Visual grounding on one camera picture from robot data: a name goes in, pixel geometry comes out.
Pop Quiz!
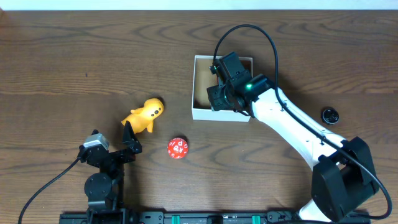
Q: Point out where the white cardboard box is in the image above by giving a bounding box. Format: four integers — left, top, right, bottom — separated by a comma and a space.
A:
191, 55, 249, 122

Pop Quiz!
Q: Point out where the red polyhedral die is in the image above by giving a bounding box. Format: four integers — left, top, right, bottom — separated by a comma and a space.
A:
167, 138, 188, 159

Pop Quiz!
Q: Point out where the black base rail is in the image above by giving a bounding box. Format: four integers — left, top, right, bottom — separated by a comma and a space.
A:
58, 208, 373, 224

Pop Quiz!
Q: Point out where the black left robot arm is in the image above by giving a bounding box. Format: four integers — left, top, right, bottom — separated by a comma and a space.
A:
78, 121, 142, 223

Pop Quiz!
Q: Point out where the black round cap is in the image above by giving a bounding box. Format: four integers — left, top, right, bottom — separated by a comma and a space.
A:
321, 108, 340, 125

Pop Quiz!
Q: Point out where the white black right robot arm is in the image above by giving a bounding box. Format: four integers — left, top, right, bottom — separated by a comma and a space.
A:
207, 52, 379, 222

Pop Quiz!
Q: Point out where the orange rubber duck toy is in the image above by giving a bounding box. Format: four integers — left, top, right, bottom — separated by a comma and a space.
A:
121, 98, 164, 134

